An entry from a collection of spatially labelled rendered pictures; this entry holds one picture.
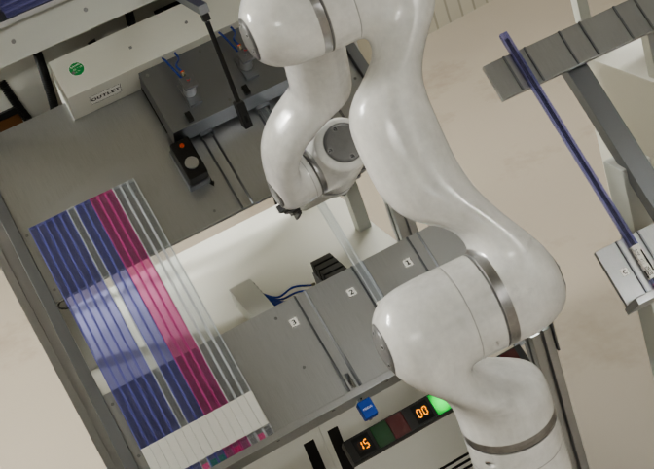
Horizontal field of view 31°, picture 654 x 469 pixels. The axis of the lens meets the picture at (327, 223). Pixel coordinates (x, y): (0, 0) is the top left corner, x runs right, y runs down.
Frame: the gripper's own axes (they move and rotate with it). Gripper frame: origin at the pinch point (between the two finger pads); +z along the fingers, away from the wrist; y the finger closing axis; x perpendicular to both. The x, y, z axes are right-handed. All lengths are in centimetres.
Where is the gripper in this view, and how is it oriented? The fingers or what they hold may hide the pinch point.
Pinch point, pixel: (317, 198)
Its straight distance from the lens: 202.4
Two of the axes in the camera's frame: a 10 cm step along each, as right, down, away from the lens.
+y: -8.7, 4.4, -2.2
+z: -1.3, 2.4, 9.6
